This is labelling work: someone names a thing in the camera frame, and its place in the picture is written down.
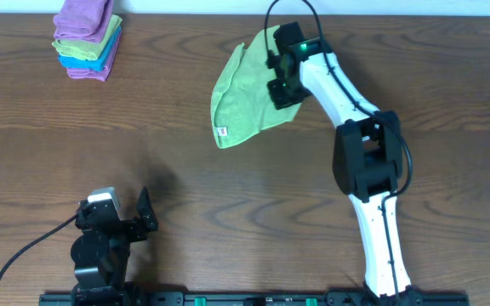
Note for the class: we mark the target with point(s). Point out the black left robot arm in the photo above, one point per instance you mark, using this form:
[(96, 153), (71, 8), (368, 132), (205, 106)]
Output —
[(101, 253)]

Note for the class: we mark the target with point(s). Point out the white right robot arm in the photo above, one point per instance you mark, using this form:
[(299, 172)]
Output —
[(369, 153)]

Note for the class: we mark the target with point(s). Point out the folded blue cloth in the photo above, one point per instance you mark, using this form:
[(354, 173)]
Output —
[(104, 61)]

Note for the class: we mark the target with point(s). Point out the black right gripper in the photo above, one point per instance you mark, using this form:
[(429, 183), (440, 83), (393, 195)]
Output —
[(282, 93)]

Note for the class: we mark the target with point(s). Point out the folded olive green cloth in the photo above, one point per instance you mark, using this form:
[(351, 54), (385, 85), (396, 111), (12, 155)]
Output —
[(83, 50)]

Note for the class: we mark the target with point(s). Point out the folded purple bottom cloth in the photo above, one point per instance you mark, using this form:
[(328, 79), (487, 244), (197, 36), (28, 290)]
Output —
[(102, 75)]

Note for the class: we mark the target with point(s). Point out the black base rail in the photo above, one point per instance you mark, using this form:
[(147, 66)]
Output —
[(333, 298)]

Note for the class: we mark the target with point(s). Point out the light green microfiber cloth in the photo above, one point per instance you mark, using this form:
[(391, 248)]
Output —
[(241, 106)]

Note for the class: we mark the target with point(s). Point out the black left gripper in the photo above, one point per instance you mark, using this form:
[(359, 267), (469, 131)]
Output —
[(132, 227)]

